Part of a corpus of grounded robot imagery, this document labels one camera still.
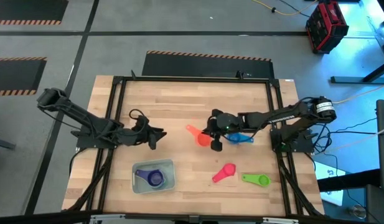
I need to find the round metal can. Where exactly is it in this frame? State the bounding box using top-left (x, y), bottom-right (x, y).
top-left (349, 204), bottom-right (367, 220)

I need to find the blue measuring cup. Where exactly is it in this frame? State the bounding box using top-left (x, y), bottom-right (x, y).
top-left (224, 132), bottom-right (255, 146)

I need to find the black mat with hazard stripe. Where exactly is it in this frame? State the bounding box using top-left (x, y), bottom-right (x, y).
top-left (141, 50), bottom-right (275, 79)
top-left (0, 57), bottom-right (48, 96)
top-left (0, 0), bottom-right (70, 26)

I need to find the orange measuring cup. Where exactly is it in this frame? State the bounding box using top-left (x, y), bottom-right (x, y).
top-left (185, 124), bottom-right (213, 147)

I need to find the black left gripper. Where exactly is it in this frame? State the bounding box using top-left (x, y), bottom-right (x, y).
top-left (131, 115), bottom-right (167, 151)

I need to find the black desk leg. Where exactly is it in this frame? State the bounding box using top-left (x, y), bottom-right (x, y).
top-left (330, 58), bottom-right (384, 85)

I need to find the red and black toolbox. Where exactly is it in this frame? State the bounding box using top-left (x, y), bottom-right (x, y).
top-left (305, 1), bottom-right (350, 55)

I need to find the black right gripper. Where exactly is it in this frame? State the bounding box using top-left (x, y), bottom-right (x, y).
top-left (203, 108), bottom-right (244, 152)

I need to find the black aluminium table frame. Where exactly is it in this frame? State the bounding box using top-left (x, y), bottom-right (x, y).
top-left (62, 70), bottom-right (325, 224)

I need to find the pale grey plastic basket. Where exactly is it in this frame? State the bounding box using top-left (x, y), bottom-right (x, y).
top-left (131, 158), bottom-right (176, 195)

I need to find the green measuring cup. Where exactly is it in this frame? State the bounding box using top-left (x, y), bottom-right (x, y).
top-left (241, 173), bottom-right (272, 188)

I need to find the yellow extension cord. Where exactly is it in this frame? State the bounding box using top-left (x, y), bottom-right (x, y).
top-left (331, 82), bottom-right (384, 105)

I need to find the indigo measuring cup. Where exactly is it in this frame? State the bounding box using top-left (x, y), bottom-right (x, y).
top-left (134, 169), bottom-right (166, 189)

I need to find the black bar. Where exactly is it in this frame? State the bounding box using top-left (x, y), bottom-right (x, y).
top-left (317, 169), bottom-right (382, 193)

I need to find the yellow floor cable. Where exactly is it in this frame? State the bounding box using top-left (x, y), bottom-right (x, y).
top-left (252, 0), bottom-right (319, 16)

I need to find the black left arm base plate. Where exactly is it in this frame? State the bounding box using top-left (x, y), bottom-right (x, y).
top-left (75, 129), bottom-right (119, 149)

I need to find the pink measuring cup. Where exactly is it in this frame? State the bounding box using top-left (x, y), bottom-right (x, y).
top-left (212, 162), bottom-right (237, 184)

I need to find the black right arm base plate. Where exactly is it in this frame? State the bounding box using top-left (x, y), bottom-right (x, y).
top-left (270, 127), bottom-right (316, 154)

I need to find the grey chair leg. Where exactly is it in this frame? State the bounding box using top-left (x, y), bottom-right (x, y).
top-left (0, 136), bottom-right (17, 151)

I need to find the white cable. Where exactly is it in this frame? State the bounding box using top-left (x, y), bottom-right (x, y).
top-left (333, 124), bottom-right (384, 152)

